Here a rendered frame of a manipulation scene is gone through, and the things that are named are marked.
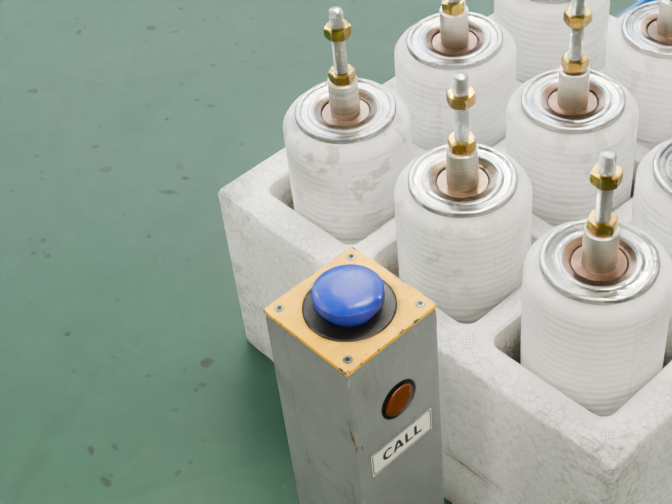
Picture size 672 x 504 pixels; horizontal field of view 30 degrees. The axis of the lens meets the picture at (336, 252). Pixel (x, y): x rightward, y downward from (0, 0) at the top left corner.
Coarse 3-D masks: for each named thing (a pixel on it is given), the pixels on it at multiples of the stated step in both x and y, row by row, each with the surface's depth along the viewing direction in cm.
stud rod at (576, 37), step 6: (576, 0) 85; (582, 0) 85; (576, 6) 86; (582, 6) 86; (576, 12) 86; (582, 12) 86; (570, 30) 87; (576, 30) 87; (582, 30) 87; (570, 36) 88; (576, 36) 87; (582, 36) 88; (570, 42) 88; (576, 42) 88; (582, 42) 88; (570, 48) 88; (576, 48) 88; (582, 48) 88; (570, 54) 89; (576, 54) 88; (582, 54) 89; (576, 60) 89
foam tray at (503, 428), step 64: (256, 192) 98; (256, 256) 100; (320, 256) 93; (384, 256) 94; (256, 320) 107; (448, 320) 87; (512, 320) 87; (448, 384) 87; (512, 384) 82; (448, 448) 92; (512, 448) 85; (576, 448) 79; (640, 448) 79
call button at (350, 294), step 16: (336, 272) 70; (352, 272) 70; (368, 272) 70; (320, 288) 69; (336, 288) 69; (352, 288) 69; (368, 288) 69; (320, 304) 68; (336, 304) 68; (352, 304) 68; (368, 304) 68; (336, 320) 68; (352, 320) 68
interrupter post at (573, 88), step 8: (560, 72) 90; (584, 72) 89; (560, 80) 90; (568, 80) 89; (576, 80) 89; (584, 80) 89; (560, 88) 90; (568, 88) 90; (576, 88) 90; (584, 88) 90; (560, 96) 91; (568, 96) 90; (576, 96) 90; (584, 96) 90; (560, 104) 91; (568, 104) 91; (576, 104) 91; (584, 104) 91
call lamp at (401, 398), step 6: (408, 384) 72; (396, 390) 71; (402, 390) 71; (408, 390) 72; (396, 396) 71; (402, 396) 71; (408, 396) 72; (390, 402) 71; (396, 402) 71; (402, 402) 72; (408, 402) 72; (390, 408) 71; (396, 408) 72; (402, 408) 72; (390, 414) 72; (396, 414) 72
